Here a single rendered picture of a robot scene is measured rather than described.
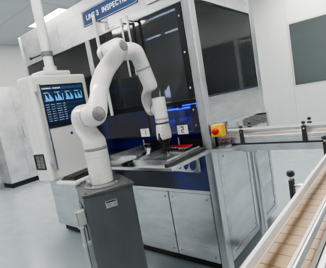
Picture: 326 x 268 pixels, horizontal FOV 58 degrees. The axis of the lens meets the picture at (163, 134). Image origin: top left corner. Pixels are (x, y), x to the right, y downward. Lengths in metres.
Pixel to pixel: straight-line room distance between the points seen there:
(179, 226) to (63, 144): 1.04
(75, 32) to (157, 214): 1.62
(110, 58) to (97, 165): 0.55
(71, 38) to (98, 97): 1.27
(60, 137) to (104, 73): 0.85
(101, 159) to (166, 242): 1.10
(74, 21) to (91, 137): 1.37
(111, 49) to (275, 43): 5.17
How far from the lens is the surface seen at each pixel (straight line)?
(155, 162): 1.64
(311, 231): 0.61
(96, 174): 1.52
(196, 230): 2.15
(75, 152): 2.34
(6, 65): 7.27
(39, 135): 2.21
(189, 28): 1.87
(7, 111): 6.57
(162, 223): 2.32
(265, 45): 6.53
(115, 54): 1.57
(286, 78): 6.40
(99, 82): 1.54
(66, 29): 2.75
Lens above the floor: 1.24
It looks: 7 degrees down
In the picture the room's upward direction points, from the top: 10 degrees counter-clockwise
